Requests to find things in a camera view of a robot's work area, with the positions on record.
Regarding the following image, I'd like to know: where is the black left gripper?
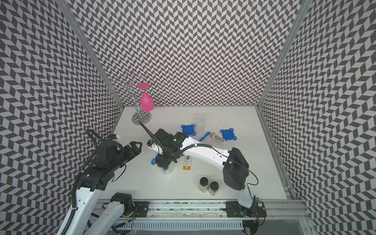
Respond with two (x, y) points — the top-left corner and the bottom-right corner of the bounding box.
(110, 141), (142, 172)

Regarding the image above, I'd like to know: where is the blue lid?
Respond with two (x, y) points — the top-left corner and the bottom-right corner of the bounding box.
(151, 154), (169, 171)
(181, 124), (196, 136)
(220, 128), (238, 141)

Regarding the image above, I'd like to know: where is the white tube gold cap front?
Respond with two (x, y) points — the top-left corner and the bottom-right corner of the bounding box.
(183, 156), (192, 170)

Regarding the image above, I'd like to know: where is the tall clear container back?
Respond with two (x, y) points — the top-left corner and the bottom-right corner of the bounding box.
(194, 114), (206, 136)

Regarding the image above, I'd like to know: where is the blue toothbrush case back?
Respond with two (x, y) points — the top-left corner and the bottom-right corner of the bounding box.
(199, 131), (211, 142)

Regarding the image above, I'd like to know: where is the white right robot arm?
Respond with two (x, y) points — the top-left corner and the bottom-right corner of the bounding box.
(147, 129), (267, 218)

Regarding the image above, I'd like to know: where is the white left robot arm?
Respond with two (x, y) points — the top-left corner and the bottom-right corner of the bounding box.
(57, 140), (142, 235)

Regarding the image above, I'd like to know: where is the pink plastic wine glass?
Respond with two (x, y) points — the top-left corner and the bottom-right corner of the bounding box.
(137, 83), (155, 112)

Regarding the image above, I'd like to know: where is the black cap jar left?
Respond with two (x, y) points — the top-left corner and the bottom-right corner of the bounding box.
(199, 177), (209, 193)

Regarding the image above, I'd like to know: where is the black cap jar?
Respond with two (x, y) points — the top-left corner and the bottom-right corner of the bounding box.
(199, 177), (209, 193)
(208, 181), (219, 196)

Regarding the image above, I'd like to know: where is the black cap jar right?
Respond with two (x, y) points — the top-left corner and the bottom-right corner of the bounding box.
(208, 181), (219, 196)

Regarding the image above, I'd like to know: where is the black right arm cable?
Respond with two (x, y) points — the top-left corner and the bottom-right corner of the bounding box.
(137, 120), (259, 186)

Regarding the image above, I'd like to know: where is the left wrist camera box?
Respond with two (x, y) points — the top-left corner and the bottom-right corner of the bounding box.
(106, 134), (121, 142)

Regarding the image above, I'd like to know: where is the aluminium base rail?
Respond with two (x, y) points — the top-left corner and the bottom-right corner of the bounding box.
(88, 200), (316, 235)

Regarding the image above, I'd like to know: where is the aluminium left corner post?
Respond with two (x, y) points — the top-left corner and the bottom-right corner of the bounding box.
(55, 0), (124, 109)

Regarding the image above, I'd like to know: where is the aluminium corner post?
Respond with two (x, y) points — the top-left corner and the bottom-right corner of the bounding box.
(257, 0), (312, 109)
(55, 0), (124, 109)

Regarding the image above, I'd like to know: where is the aluminium right corner post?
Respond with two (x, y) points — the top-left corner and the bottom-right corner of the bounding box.
(257, 0), (312, 109)

